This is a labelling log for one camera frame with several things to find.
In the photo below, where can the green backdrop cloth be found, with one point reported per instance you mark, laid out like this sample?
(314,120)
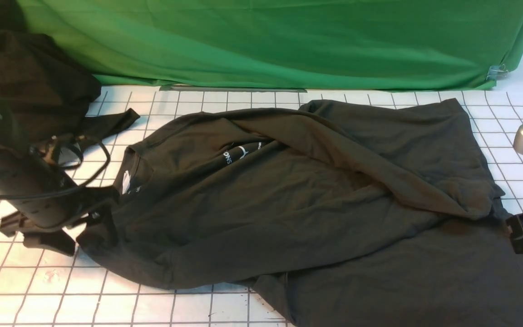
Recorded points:
(286,44)

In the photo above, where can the metal binder clip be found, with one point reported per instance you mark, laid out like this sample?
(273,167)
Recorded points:
(497,72)

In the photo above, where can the dark gray long-sleeved shirt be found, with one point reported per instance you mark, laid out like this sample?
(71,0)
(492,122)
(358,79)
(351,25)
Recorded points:
(337,215)

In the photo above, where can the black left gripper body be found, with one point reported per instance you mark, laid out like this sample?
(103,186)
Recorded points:
(30,184)

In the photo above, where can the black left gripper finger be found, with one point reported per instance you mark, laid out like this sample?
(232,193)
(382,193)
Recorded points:
(13,223)
(59,242)

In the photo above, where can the black garment pile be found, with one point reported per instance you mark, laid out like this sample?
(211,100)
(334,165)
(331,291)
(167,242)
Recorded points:
(48,92)

